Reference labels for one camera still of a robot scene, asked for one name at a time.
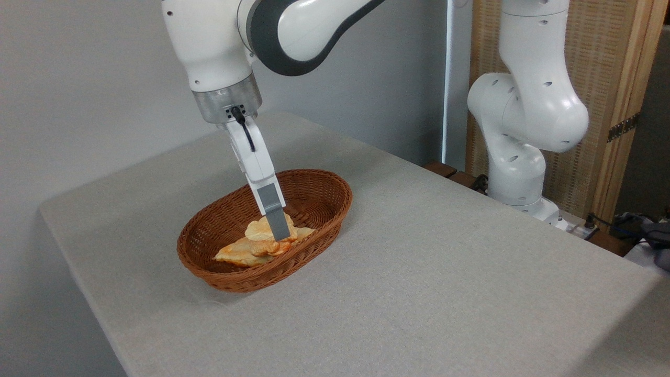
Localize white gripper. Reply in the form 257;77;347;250
226;116;291;241

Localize round knotted bread roll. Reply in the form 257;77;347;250
245;212;299;257

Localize long twisted bread loaf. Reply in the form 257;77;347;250
213;227;317;268

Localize brown wicker basket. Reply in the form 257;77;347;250
176;169;353;293

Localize grey fabric tablecloth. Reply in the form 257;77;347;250
39;110;670;377

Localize dark wooden base slats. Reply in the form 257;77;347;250
423;160;488;193

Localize metal screen hinge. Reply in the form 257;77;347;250
607;113;640;143

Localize wooden woven folding screen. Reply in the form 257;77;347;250
466;0;670;226

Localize dark grey bag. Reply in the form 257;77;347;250
640;221;670;271

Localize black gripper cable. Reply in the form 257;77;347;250
231;106;257;153

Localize white vertical wall strip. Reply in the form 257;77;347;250
442;0;456;164

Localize black background cable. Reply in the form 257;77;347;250
584;211;670;247

